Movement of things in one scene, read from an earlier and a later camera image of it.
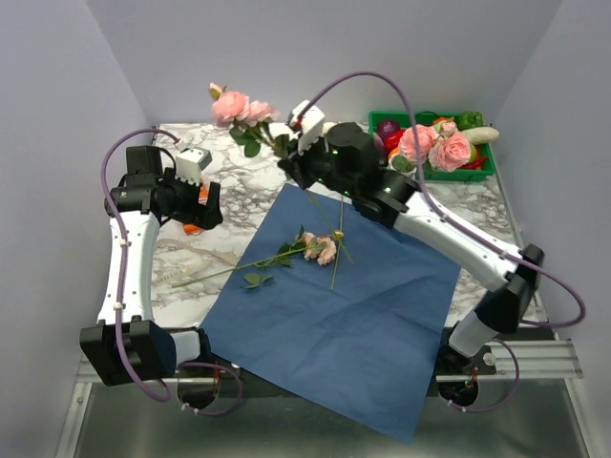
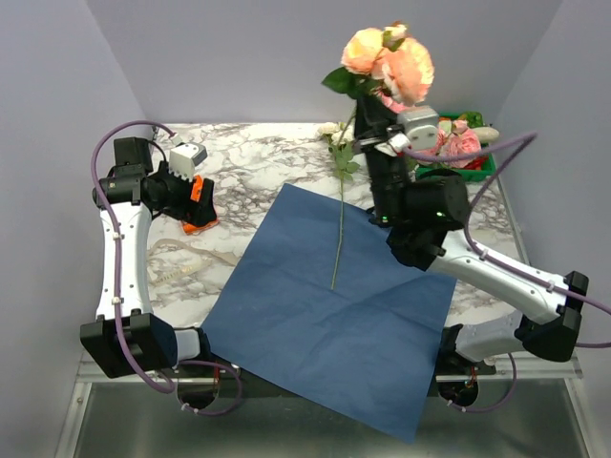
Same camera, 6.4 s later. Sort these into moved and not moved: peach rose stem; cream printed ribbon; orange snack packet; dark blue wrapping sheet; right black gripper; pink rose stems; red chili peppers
Moved: right black gripper; pink rose stems; peach rose stem
Not moved: cream printed ribbon; red chili peppers; dark blue wrapping sheet; orange snack packet
